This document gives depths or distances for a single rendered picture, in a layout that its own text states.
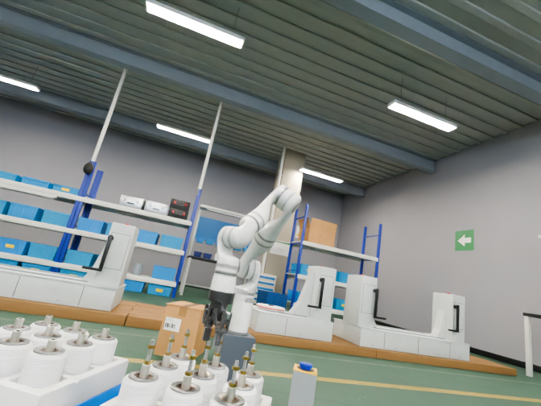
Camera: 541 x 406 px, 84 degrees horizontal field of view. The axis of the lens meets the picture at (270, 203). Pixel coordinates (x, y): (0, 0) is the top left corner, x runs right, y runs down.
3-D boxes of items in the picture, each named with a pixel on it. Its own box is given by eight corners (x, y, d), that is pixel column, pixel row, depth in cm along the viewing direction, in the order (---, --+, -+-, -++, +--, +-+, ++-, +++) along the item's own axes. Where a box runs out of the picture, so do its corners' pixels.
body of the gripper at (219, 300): (205, 285, 94) (198, 316, 92) (217, 289, 88) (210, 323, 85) (226, 288, 99) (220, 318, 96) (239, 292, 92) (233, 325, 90)
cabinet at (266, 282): (243, 302, 661) (249, 271, 678) (263, 305, 673) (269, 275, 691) (249, 306, 607) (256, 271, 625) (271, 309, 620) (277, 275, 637)
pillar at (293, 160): (252, 301, 745) (279, 155, 845) (273, 304, 760) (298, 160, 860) (258, 304, 693) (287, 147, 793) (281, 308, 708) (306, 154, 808)
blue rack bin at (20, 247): (8, 251, 485) (13, 238, 490) (35, 255, 495) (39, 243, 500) (-9, 250, 438) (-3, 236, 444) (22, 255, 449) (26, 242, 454)
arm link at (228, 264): (206, 270, 95) (225, 274, 89) (216, 223, 98) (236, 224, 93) (221, 273, 100) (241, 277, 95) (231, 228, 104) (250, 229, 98)
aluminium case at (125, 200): (122, 209, 544) (125, 199, 549) (143, 213, 552) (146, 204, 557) (117, 205, 504) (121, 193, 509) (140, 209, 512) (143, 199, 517)
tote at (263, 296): (253, 309, 555) (258, 289, 564) (274, 312, 569) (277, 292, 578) (263, 314, 510) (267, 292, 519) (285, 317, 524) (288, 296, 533)
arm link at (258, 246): (255, 225, 131) (274, 229, 134) (233, 265, 145) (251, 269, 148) (258, 239, 124) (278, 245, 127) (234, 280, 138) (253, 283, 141)
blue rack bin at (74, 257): (72, 262, 511) (76, 250, 516) (97, 267, 521) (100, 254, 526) (62, 262, 464) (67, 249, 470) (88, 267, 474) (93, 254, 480)
